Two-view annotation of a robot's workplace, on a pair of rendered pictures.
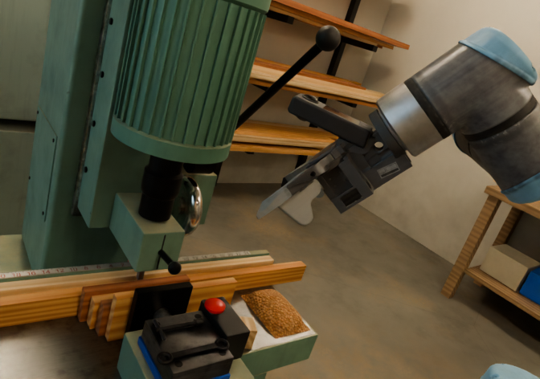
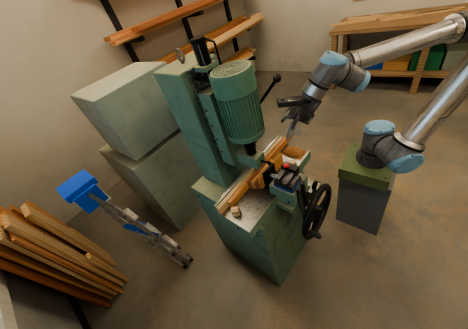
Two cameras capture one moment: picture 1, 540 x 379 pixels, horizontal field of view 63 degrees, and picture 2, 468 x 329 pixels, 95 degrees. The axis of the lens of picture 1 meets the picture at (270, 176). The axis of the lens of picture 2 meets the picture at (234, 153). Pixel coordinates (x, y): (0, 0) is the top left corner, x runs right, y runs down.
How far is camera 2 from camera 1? 47 cm
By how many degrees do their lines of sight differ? 21
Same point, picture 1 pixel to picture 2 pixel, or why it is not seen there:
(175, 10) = (239, 106)
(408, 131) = (317, 95)
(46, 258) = (223, 178)
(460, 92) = (328, 79)
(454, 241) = not seen: hidden behind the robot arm
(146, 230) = (255, 158)
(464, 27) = not seen: outside the picture
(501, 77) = (338, 68)
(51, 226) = (220, 171)
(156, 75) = (241, 124)
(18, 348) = (246, 203)
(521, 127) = (349, 77)
